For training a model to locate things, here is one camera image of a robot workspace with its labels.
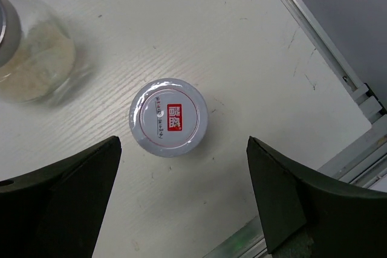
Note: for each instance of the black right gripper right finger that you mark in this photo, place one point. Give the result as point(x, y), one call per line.
point(305, 213)

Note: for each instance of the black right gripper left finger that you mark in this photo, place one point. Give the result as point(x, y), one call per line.
point(58, 210)

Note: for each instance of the white-lid seasoning jar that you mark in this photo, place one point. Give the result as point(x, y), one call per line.
point(168, 117)

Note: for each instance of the open round glass jar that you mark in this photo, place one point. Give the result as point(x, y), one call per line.
point(37, 51)

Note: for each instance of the aluminium table frame rail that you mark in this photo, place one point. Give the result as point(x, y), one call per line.
point(362, 163)

